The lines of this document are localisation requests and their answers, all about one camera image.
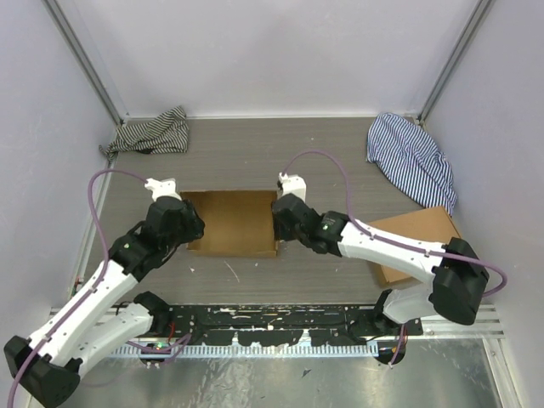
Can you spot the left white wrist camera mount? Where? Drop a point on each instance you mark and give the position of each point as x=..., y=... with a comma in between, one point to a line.
x=162, y=188

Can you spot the left aluminium corner post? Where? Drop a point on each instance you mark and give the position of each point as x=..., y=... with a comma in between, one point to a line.
x=67, y=17

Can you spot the aluminium corner post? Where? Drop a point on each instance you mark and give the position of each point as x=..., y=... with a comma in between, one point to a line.
x=67, y=17
x=468, y=33

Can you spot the white slotted cable duct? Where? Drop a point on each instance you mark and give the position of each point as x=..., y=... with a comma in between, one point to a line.
x=301, y=350

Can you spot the aluminium front rail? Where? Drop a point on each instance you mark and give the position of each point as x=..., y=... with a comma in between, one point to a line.
x=491, y=321

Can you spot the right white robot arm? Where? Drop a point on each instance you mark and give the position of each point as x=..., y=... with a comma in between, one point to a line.
x=452, y=280

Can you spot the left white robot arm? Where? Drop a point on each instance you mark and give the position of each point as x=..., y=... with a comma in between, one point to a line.
x=50, y=363

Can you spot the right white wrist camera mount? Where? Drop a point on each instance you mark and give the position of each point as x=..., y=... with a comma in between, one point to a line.
x=291, y=184

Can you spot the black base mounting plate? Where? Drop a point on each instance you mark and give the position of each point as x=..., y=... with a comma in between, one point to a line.
x=277, y=338

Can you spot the blue white striped cloth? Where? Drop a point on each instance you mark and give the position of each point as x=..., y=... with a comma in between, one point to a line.
x=411, y=161

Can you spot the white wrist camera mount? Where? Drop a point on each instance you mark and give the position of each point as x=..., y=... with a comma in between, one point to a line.
x=291, y=184
x=162, y=188

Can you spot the right aluminium corner post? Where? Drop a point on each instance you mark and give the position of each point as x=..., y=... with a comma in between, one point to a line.
x=468, y=33

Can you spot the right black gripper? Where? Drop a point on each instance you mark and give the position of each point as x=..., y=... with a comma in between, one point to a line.
x=280, y=230

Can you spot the black white striped cloth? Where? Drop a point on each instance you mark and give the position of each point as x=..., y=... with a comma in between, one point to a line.
x=167, y=133

